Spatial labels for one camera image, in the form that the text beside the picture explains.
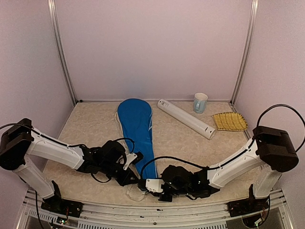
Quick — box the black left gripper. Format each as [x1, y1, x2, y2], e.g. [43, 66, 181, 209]
[100, 160, 139, 187]

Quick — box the blue racket cover bag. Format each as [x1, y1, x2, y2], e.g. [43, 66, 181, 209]
[116, 98, 154, 173]

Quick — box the white shuttlecock tube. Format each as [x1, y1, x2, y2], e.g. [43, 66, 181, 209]
[157, 99, 216, 140]

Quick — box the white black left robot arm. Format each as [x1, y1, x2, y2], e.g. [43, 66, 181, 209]
[0, 118, 140, 212]

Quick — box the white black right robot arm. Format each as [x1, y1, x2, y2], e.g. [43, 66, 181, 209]
[157, 126, 299, 212]

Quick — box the light blue ceramic mug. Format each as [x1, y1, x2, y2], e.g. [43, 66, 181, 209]
[193, 93, 208, 114]

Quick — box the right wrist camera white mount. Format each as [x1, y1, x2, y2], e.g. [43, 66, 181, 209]
[138, 179, 164, 193]

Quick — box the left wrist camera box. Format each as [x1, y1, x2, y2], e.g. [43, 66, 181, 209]
[123, 152, 143, 170]

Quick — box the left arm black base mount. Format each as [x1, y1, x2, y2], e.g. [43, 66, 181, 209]
[41, 180, 83, 218]

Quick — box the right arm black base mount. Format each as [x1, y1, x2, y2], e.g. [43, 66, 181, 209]
[227, 184, 270, 217]

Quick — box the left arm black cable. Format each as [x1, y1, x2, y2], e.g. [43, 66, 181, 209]
[0, 123, 135, 153]

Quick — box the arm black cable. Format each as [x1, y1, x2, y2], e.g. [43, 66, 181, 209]
[140, 104, 305, 179]
[0, 123, 135, 153]

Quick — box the aluminium front rail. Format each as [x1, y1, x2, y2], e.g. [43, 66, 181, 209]
[16, 190, 294, 229]

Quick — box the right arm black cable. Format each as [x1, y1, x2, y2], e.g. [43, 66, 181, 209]
[140, 104, 305, 179]

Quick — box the left aluminium corner post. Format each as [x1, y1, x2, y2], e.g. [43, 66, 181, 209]
[48, 0, 78, 106]

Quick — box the aluminium corner post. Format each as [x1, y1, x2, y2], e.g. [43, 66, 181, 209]
[48, 0, 78, 106]
[230, 0, 259, 107]

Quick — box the right aluminium corner post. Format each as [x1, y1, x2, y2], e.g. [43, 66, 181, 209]
[230, 0, 259, 107]

